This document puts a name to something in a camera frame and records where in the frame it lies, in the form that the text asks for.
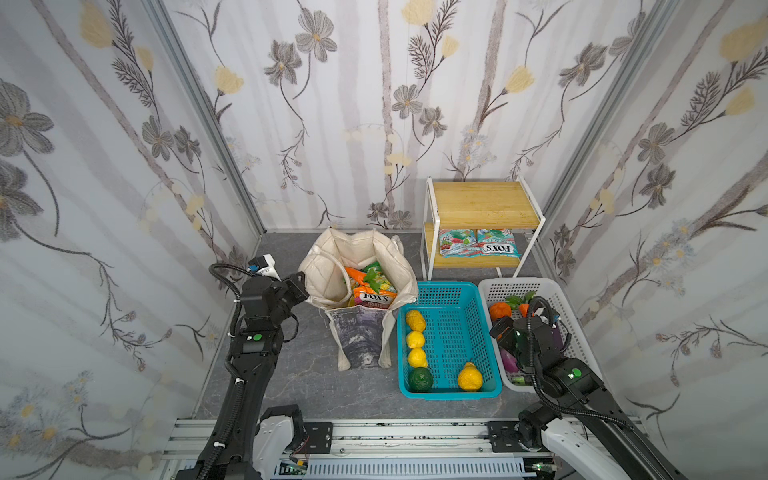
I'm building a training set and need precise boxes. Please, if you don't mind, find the orange snack bag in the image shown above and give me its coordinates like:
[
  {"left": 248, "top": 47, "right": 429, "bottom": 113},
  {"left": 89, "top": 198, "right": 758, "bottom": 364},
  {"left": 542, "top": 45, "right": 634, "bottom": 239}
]
[{"left": 348, "top": 287, "right": 397, "bottom": 309}]

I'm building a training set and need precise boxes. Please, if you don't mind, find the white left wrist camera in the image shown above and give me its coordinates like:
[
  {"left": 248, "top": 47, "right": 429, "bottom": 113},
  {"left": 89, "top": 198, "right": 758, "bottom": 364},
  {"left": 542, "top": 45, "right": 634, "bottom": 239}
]
[{"left": 247, "top": 254, "right": 280, "bottom": 280}]

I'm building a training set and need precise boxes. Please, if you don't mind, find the cream canvas tote bag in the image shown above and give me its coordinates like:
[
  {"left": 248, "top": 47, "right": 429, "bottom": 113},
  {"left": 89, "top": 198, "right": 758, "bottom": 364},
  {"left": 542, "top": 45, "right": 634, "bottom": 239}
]
[{"left": 300, "top": 228, "right": 418, "bottom": 371}]

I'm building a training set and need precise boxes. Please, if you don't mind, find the white plastic basket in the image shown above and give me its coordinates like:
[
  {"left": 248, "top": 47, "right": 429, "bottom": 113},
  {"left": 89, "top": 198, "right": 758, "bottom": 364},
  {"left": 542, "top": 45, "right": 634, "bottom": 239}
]
[{"left": 478, "top": 277, "right": 604, "bottom": 379}]

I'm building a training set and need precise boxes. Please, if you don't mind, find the orange carrot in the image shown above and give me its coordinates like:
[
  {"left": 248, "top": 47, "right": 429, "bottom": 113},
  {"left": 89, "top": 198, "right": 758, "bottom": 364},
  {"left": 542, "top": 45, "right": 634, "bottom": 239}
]
[{"left": 345, "top": 267, "right": 367, "bottom": 286}]

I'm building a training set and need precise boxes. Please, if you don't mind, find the large yellow citrus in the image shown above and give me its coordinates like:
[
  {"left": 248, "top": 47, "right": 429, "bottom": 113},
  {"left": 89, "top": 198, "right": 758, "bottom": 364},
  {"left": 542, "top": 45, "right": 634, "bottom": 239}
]
[{"left": 457, "top": 362, "right": 484, "bottom": 392}]

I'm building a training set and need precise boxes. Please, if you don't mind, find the Fox's candy bag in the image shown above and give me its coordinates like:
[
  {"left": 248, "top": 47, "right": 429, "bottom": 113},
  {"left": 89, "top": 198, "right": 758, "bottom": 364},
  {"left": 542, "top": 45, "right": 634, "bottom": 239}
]
[{"left": 477, "top": 229, "right": 521, "bottom": 258}]

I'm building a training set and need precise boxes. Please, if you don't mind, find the yellow lemon top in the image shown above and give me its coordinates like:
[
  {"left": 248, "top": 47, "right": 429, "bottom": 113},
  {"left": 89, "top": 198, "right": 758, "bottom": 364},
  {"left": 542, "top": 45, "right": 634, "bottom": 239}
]
[{"left": 405, "top": 309, "right": 426, "bottom": 333}]

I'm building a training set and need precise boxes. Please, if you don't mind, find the yellow lemon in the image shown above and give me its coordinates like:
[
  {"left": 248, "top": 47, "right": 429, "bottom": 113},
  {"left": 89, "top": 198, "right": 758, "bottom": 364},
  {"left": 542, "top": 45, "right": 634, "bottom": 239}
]
[
  {"left": 405, "top": 309, "right": 426, "bottom": 333},
  {"left": 407, "top": 348, "right": 428, "bottom": 368},
  {"left": 405, "top": 331, "right": 426, "bottom": 349}
]

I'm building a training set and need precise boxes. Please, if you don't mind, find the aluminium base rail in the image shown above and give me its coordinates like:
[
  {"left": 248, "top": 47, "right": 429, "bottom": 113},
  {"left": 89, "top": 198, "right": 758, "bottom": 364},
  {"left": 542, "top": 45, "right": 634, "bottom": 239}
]
[{"left": 158, "top": 416, "right": 661, "bottom": 480}]

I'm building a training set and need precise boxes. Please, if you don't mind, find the orange persimmon upper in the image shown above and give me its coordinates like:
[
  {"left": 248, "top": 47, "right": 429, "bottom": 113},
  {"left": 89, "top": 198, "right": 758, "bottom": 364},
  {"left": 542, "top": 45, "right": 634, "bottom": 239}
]
[{"left": 488, "top": 302, "right": 513, "bottom": 323}]

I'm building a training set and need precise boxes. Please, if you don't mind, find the teal plastic basket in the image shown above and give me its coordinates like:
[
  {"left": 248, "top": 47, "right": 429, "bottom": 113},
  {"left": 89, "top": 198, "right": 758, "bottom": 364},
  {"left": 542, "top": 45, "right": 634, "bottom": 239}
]
[{"left": 396, "top": 281, "right": 502, "bottom": 401}]

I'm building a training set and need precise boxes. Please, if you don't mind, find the white wooden shelf rack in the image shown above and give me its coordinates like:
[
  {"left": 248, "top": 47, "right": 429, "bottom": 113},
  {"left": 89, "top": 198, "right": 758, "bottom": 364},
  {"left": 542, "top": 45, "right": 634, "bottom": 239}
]
[{"left": 419, "top": 177, "right": 546, "bottom": 280}]

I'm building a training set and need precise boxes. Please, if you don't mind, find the red green candy bag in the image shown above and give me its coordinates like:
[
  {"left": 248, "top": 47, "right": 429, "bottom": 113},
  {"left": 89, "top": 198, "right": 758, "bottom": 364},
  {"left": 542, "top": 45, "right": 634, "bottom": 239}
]
[{"left": 438, "top": 229, "right": 481, "bottom": 258}]

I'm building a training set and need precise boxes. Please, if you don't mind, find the purple onion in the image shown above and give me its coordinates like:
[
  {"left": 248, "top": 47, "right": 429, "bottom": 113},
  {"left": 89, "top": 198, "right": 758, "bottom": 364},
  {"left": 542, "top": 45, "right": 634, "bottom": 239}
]
[{"left": 499, "top": 349, "right": 520, "bottom": 374}]

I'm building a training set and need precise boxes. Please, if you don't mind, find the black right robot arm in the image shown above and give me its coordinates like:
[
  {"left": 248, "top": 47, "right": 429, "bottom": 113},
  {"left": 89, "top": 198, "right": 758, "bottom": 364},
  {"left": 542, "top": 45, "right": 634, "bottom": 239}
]
[{"left": 490, "top": 307, "right": 685, "bottom": 479}]

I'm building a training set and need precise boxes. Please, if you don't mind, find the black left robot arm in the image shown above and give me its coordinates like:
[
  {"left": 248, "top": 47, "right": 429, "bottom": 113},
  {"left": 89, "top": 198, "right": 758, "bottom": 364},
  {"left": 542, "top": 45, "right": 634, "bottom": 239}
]
[{"left": 175, "top": 263, "right": 309, "bottom": 479}]

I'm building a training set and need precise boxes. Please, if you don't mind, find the green snack bag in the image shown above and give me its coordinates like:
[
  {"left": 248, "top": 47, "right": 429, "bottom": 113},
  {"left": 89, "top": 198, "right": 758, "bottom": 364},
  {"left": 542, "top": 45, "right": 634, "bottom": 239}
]
[{"left": 363, "top": 261, "right": 397, "bottom": 294}]

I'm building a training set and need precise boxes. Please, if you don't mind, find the green avocado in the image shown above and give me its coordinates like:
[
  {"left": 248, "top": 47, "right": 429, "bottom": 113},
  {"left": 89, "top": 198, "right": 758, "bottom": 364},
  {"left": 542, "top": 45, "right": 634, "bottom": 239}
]
[{"left": 408, "top": 367, "right": 434, "bottom": 393}]

